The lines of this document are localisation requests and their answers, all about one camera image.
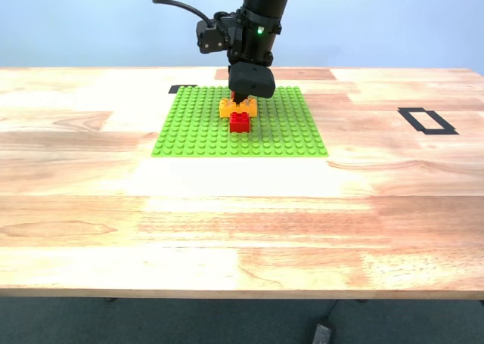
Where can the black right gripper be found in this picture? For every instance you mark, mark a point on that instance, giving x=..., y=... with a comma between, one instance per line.
x=255, y=41

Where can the yellow toy brick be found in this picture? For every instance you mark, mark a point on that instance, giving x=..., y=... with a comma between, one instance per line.
x=227, y=109

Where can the green studded baseplate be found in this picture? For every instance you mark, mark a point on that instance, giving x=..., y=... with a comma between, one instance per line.
x=196, y=132

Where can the black tape patch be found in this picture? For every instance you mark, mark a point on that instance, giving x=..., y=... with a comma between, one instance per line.
x=174, y=89

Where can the black tape rectangle outline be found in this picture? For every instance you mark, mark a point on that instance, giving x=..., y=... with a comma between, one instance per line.
x=414, y=121

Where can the black power adapter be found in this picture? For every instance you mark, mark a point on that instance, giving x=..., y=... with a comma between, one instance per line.
x=322, y=333

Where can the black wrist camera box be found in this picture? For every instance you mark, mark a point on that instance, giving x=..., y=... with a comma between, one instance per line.
x=210, y=38

